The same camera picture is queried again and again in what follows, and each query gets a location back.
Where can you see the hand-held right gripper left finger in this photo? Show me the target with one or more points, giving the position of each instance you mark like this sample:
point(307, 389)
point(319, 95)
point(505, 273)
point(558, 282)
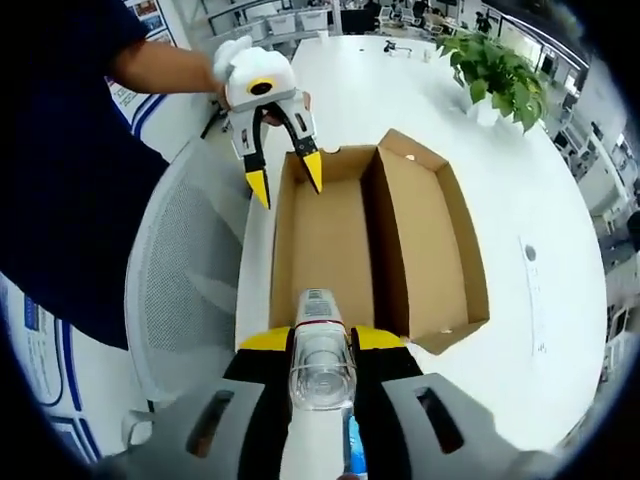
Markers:
point(260, 390)

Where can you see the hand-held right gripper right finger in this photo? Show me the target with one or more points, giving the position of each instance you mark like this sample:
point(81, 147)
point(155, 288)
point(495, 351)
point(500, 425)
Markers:
point(385, 380)

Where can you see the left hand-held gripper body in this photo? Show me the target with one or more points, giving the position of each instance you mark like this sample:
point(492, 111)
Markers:
point(255, 65)

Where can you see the white tube clear cap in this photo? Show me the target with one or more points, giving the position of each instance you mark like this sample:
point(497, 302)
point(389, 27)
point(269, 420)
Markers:
point(320, 370)

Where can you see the brown cardboard shoe box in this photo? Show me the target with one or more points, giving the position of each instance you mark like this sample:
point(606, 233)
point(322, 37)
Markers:
point(425, 225)

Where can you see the person's left hand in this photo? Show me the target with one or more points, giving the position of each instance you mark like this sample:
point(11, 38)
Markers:
point(306, 101)

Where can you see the metal shelf rack with bins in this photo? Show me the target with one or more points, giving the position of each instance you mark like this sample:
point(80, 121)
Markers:
point(280, 20)

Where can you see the white mesh office chair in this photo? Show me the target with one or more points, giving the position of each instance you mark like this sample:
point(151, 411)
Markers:
point(190, 260)

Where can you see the blue white poster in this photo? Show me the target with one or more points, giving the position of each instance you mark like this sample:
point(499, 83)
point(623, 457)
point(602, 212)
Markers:
point(135, 107)
point(45, 370)
point(150, 20)

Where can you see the small black object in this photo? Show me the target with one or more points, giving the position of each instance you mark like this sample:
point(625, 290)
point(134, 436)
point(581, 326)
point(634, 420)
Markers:
point(395, 47)

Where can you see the small white cup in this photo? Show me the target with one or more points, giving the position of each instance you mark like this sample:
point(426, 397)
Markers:
point(427, 55)

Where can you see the green potted plant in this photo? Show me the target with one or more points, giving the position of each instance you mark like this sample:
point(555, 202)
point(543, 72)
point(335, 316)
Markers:
point(495, 65)

